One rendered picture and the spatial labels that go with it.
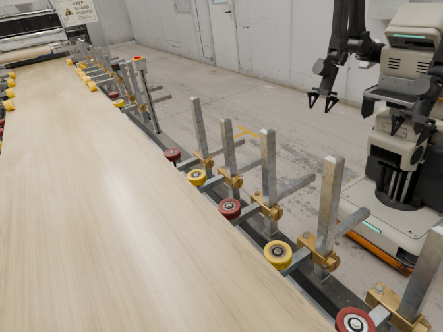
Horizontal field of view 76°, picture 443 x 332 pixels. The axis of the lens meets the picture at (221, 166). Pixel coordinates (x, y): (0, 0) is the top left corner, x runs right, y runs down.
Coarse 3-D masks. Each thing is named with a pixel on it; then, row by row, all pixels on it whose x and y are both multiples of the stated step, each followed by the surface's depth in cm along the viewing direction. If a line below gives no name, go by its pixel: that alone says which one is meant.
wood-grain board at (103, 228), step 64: (64, 64) 368; (64, 128) 179; (128, 128) 167; (0, 192) 125; (64, 192) 119; (128, 192) 113; (192, 192) 108; (0, 256) 92; (64, 256) 89; (128, 256) 86; (192, 256) 83; (256, 256) 80; (0, 320) 73; (64, 320) 71; (128, 320) 69; (192, 320) 67; (256, 320) 65; (320, 320) 63
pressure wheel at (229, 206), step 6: (228, 198) 102; (222, 204) 99; (228, 204) 98; (234, 204) 99; (240, 204) 98; (222, 210) 97; (228, 210) 96; (234, 210) 96; (240, 210) 98; (228, 216) 96; (234, 216) 96
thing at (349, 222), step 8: (360, 208) 101; (352, 216) 98; (360, 216) 98; (368, 216) 100; (344, 224) 96; (352, 224) 96; (336, 232) 93; (344, 232) 95; (304, 248) 89; (296, 256) 87; (304, 256) 87; (296, 264) 86; (280, 272) 83; (288, 272) 85
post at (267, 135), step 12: (264, 132) 86; (264, 144) 89; (264, 156) 91; (264, 168) 94; (264, 180) 97; (264, 192) 101; (276, 192) 100; (264, 204) 104; (264, 216) 108; (276, 228) 110
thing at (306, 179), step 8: (304, 176) 117; (312, 176) 116; (288, 184) 114; (296, 184) 113; (304, 184) 115; (280, 192) 110; (288, 192) 112; (248, 208) 105; (256, 208) 105; (240, 216) 102; (248, 216) 104; (232, 224) 101
